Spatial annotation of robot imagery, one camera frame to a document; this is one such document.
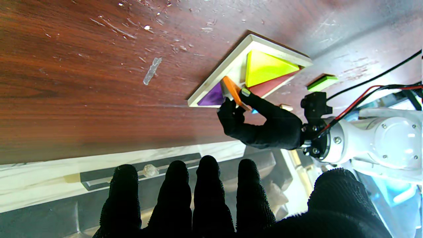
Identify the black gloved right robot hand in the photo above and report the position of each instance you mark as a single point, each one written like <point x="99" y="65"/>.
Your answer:
<point x="208" y="205"/>

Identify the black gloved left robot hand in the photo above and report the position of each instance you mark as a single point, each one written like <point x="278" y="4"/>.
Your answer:
<point x="274" y="129"/>

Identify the small cream tangram triangle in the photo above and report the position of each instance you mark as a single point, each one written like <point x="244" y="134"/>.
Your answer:
<point x="286" y="107"/>

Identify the large red tangram triangle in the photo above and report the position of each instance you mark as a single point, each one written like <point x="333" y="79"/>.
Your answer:
<point x="271" y="86"/>

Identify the orange tangram parallelogram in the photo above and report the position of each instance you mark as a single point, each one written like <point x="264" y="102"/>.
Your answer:
<point x="233" y="90"/>

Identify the large yellow tangram triangle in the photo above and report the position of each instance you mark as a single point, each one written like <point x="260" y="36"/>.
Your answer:
<point x="264" y="67"/>

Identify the purple tangram triangle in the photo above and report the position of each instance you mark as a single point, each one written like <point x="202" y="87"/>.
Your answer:
<point x="213" y="98"/>

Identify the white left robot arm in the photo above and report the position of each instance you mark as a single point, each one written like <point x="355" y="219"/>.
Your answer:
<point x="380" y="142"/>

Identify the green tangram square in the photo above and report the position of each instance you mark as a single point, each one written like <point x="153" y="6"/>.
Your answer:
<point x="322" y="83"/>

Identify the square wooden puzzle tray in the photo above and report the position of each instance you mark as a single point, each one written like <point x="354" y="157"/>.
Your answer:
<point x="238" y="62"/>

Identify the brown sofa cushion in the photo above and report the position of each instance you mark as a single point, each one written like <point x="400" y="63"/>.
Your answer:
<point x="277" y="198"/>

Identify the grey tape strip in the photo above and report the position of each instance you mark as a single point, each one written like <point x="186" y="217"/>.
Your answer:
<point x="152" y="71"/>

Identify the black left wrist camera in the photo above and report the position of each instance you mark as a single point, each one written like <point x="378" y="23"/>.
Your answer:
<point x="315" y="104"/>

